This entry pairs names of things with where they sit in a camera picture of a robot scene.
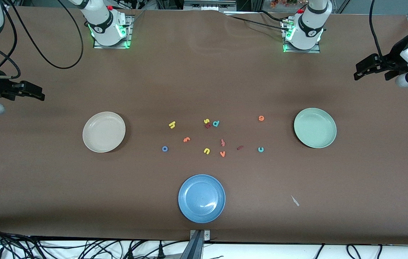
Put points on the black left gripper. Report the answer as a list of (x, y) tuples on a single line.
[(393, 62)]

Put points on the yellow foam letter h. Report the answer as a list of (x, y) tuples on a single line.
[(171, 124)]

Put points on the orange foam letter r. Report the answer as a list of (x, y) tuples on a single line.
[(186, 139)]

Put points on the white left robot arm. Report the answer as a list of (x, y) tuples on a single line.
[(310, 25)]

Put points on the light green plate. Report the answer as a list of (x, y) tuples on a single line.
[(315, 128)]

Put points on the beige brown plate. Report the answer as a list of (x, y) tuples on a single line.
[(104, 132)]

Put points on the orange artificial flowers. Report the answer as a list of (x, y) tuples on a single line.
[(279, 3)]

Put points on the white paper scrap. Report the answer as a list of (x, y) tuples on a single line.
[(294, 200)]

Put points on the grey metal device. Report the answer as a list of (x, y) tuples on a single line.
[(209, 5)]

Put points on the yellow foam letter u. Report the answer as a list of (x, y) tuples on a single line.
[(207, 152)]

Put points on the black power plug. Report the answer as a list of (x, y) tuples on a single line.
[(160, 251), (131, 253)]

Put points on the blue plate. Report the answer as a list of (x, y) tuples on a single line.
[(201, 198)]

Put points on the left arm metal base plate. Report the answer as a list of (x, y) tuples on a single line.
[(297, 51)]

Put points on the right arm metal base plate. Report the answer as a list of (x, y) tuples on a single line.
[(129, 32)]

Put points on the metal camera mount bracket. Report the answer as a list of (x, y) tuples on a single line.
[(196, 248)]

